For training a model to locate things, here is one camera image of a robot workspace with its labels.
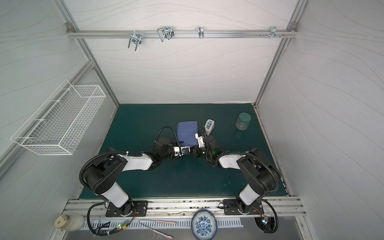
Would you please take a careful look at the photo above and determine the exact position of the aluminium top cross rail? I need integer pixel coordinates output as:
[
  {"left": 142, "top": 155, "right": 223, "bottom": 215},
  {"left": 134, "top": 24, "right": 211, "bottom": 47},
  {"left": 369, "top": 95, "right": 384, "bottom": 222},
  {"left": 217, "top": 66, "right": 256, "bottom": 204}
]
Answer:
[{"left": 67, "top": 29, "right": 299, "bottom": 39}]

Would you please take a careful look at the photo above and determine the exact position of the left metal hook clamp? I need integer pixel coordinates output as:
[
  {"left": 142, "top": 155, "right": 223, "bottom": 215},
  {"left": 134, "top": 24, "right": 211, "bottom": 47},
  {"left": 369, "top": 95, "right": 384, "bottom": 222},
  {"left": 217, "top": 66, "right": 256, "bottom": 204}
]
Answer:
[{"left": 128, "top": 32, "right": 142, "bottom": 51}]

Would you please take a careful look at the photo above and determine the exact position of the middle metal hook clamp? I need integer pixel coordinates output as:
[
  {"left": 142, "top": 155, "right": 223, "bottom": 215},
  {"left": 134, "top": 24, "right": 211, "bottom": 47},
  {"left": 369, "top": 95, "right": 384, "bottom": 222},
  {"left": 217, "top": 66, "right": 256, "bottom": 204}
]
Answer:
[{"left": 157, "top": 27, "right": 175, "bottom": 42}]

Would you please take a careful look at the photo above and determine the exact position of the white round container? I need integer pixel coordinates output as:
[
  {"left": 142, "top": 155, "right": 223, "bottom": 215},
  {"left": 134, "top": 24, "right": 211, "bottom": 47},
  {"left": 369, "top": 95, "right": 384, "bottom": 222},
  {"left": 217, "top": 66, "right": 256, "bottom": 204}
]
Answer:
[{"left": 54, "top": 215, "right": 85, "bottom": 232}]

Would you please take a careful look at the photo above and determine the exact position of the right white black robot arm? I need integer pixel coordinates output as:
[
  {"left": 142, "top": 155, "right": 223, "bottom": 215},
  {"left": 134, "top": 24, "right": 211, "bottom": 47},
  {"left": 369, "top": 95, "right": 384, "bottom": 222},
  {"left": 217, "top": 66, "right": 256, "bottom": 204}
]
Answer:
[{"left": 192, "top": 132, "right": 281, "bottom": 215}]

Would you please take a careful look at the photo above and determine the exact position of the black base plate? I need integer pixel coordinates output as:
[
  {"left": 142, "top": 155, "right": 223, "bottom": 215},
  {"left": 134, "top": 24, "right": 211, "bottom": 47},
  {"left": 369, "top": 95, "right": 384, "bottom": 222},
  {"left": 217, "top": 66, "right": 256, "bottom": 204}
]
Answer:
[
  {"left": 218, "top": 199, "right": 264, "bottom": 216},
  {"left": 106, "top": 199, "right": 149, "bottom": 218}
]

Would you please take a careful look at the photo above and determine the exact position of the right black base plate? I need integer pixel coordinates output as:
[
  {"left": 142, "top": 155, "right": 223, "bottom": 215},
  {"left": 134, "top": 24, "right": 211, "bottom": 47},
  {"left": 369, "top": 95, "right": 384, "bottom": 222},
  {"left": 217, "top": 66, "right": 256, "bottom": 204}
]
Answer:
[{"left": 218, "top": 199, "right": 264, "bottom": 216}]

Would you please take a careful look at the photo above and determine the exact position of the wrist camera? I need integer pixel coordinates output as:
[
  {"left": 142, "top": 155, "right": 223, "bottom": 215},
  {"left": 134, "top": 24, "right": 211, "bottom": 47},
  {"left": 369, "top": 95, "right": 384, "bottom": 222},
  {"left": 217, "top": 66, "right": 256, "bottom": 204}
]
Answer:
[
  {"left": 174, "top": 147, "right": 191, "bottom": 157},
  {"left": 195, "top": 133, "right": 205, "bottom": 148}
]

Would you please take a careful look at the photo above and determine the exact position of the small metal ring clamp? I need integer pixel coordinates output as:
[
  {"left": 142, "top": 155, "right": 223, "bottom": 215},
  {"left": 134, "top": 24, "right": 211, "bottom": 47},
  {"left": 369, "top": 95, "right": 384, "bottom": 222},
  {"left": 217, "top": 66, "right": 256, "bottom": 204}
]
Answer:
[{"left": 198, "top": 27, "right": 204, "bottom": 39}]

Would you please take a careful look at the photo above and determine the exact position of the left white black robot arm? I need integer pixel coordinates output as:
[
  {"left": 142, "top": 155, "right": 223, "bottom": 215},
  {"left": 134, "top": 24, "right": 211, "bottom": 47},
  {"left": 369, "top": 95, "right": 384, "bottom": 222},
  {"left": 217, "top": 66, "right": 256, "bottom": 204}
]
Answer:
[{"left": 79, "top": 126, "right": 182, "bottom": 217}]

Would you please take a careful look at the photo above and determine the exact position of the green table mat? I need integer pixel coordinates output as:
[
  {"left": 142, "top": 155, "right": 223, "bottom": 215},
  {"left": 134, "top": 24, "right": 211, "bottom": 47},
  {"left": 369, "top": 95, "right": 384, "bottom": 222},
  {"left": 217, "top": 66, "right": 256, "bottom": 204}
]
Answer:
[{"left": 102, "top": 104, "right": 272, "bottom": 198}]

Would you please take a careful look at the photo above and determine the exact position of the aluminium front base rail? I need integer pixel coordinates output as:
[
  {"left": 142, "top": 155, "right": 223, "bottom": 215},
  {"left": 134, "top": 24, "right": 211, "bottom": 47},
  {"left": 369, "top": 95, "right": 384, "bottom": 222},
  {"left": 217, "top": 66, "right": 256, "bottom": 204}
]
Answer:
[{"left": 63, "top": 197, "right": 307, "bottom": 220}]

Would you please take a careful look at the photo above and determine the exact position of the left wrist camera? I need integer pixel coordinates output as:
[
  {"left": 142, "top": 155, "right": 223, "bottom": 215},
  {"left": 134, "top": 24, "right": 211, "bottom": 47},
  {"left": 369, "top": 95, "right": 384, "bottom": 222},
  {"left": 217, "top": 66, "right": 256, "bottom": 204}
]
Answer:
[{"left": 174, "top": 147, "right": 191, "bottom": 157}]

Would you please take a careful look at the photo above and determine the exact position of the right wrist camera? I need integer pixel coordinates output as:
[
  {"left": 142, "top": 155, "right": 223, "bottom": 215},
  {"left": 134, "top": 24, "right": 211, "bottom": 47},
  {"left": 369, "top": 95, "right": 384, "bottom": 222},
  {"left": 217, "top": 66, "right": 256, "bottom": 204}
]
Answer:
[{"left": 195, "top": 133, "right": 205, "bottom": 148}]

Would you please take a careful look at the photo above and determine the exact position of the right metal bracket clamp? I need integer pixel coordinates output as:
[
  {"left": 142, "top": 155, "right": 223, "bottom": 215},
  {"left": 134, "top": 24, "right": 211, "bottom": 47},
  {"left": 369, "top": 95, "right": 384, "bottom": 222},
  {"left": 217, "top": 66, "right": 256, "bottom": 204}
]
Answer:
[{"left": 260, "top": 27, "right": 286, "bottom": 39}]

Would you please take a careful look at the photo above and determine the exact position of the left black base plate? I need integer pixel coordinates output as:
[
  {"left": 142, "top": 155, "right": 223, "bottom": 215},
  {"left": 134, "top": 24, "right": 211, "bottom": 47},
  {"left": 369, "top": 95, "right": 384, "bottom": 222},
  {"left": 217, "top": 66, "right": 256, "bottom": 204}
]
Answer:
[{"left": 106, "top": 199, "right": 149, "bottom": 218}]

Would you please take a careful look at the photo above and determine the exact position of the light blue wrapping paper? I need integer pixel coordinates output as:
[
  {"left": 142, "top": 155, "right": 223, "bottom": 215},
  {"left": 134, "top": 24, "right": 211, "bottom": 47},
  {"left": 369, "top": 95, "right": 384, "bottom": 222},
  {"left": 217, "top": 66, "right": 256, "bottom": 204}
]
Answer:
[{"left": 177, "top": 121, "right": 198, "bottom": 147}]

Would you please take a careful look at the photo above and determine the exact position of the blue white patterned plate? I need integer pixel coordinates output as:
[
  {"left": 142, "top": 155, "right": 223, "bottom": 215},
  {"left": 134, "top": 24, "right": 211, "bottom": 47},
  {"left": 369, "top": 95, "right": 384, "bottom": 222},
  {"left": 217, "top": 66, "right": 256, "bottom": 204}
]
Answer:
[{"left": 191, "top": 209, "right": 218, "bottom": 240}]

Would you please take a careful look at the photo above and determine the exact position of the metal hook clamp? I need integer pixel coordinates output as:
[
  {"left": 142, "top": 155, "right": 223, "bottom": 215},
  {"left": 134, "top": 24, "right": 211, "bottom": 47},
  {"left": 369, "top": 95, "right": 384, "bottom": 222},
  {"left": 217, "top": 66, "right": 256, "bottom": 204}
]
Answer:
[
  {"left": 157, "top": 27, "right": 175, "bottom": 42},
  {"left": 128, "top": 32, "right": 142, "bottom": 51}
]

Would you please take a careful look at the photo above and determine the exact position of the green lid clear jar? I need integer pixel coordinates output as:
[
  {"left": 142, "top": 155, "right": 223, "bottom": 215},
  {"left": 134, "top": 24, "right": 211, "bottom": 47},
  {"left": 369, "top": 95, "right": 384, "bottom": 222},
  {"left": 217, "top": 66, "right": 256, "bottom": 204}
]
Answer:
[{"left": 236, "top": 113, "right": 252, "bottom": 131}]

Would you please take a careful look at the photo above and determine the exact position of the white wire basket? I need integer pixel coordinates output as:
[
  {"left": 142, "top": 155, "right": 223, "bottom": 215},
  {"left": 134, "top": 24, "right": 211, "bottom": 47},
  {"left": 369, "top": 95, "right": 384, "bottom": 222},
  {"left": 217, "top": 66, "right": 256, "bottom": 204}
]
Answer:
[{"left": 11, "top": 80, "right": 106, "bottom": 156}]

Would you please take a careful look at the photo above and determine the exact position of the black round fan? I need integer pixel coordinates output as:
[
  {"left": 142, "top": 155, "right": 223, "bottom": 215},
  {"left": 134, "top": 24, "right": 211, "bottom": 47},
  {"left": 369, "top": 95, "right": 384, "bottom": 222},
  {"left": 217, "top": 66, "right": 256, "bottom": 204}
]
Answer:
[{"left": 255, "top": 216, "right": 279, "bottom": 234}]

